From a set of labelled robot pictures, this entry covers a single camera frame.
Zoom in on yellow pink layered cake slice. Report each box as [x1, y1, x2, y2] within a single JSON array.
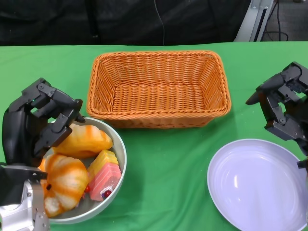
[[87, 149, 122, 202]]

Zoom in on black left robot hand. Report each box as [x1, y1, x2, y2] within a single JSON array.
[[2, 77, 86, 167]]

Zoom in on orange white striped ring bread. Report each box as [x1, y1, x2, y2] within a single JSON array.
[[38, 154, 89, 218]]

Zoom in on grey green bowl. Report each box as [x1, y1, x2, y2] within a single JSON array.
[[44, 117, 128, 225]]

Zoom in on black floor cables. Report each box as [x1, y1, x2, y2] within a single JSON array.
[[262, 0, 289, 42]]

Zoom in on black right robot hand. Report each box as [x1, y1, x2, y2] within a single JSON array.
[[245, 62, 308, 170]]

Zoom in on black backdrop curtain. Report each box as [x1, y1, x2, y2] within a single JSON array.
[[0, 0, 252, 46]]

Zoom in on aluminium frame stand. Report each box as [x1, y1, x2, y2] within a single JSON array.
[[233, 0, 275, 43]]

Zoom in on thin black hanging cable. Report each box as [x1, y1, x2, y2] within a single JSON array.
[[154, 0, 167, 46]]

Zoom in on orange wicker basket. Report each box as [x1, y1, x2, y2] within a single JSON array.
[[86, 50, 232, 129]]

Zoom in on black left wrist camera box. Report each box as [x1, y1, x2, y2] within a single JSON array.
[[0, 165, 48, 207]]

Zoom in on plain golden ring bread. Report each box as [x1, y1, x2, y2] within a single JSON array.
[[51, 124, 114, 159]]

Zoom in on white round plate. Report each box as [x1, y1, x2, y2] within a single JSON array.
[[206, 139, 308, 231]]

